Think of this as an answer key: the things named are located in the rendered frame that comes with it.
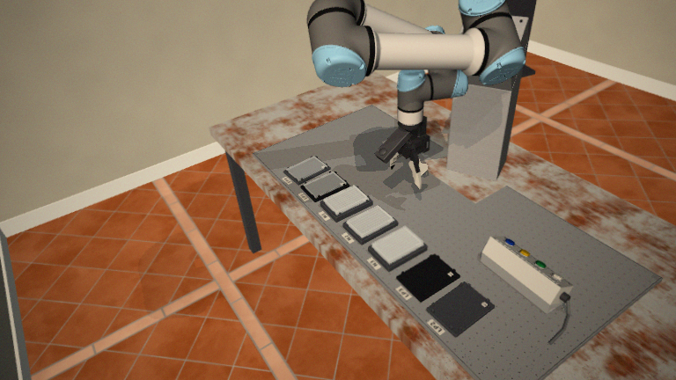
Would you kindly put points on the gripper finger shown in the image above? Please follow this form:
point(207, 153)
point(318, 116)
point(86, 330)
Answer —
point(394, 158)
point(418, 168)

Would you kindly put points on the beige operator panel with colored buttons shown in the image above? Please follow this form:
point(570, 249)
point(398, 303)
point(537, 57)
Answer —
point(527, 275)

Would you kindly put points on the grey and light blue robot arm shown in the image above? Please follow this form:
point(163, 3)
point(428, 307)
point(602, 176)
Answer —
point(345, 50)

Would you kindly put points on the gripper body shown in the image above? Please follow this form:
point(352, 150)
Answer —
point(418, 140)

